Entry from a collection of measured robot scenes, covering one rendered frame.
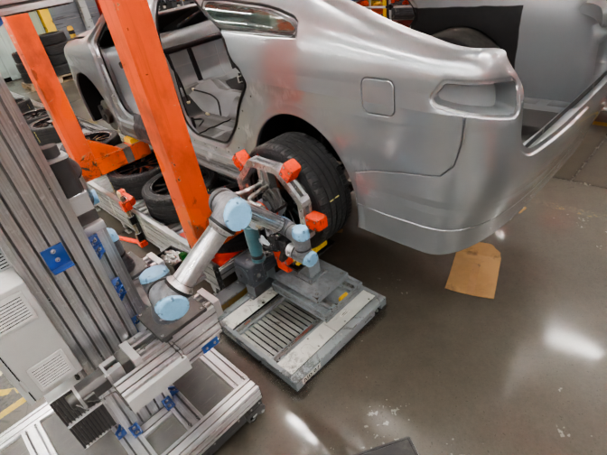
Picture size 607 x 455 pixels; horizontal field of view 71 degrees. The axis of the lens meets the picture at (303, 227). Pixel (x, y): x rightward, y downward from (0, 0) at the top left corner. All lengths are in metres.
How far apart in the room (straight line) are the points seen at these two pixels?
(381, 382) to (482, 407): 0.51
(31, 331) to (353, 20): 1.72
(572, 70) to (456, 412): 2.24
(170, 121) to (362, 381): 1.74
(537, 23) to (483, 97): 1.56
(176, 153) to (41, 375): 1.21
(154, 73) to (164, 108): 0.17
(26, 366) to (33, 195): 0.62
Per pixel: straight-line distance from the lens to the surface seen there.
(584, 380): 2.70
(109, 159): 4.38
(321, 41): 2.01
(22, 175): 1.65
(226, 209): 1.57
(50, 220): 1.73
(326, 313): 2.62
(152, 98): 2.30
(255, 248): 2.50
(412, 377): 2.52
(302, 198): 2.13
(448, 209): 1.89
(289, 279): 2.80
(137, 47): 2.27
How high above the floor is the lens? 2.04
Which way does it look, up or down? 34 degrees down
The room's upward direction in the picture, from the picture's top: 10 degrees counter-clockwise
